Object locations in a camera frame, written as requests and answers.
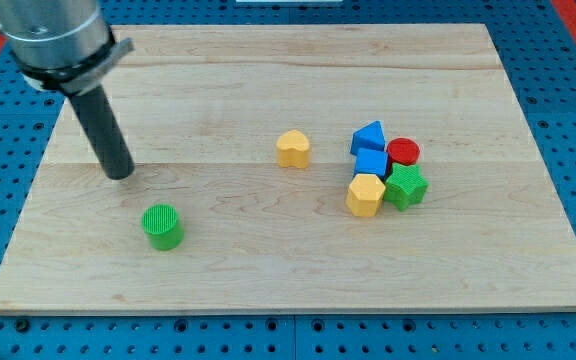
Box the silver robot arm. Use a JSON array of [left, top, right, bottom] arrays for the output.
[[0, 0, 134, 96]]

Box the wooden board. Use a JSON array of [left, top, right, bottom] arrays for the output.
[[0, 24, 576, 316]]

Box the yellow heart block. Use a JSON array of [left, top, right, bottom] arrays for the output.
[[275, 130, 311, 169]]

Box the yellow hexagon block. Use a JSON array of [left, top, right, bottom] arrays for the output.
[[345, 174, 385, 217]]

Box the blue cube block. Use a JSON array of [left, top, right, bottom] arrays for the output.
[[353, 148, 388, 180]]

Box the blue triangle block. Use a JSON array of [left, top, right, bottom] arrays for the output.
[[350, 120, 385, 155]]

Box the red cylinder block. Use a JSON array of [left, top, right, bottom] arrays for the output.
[[386, 138, 421, 166]]

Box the green star block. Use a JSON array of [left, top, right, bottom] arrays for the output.
[[383, 163, 429, 211]]

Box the green cylinder block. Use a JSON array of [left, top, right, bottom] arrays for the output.
[[141, 204, 184, 251]]

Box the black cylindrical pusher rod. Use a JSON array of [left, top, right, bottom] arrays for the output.
[[69, 85, 134, 180]]

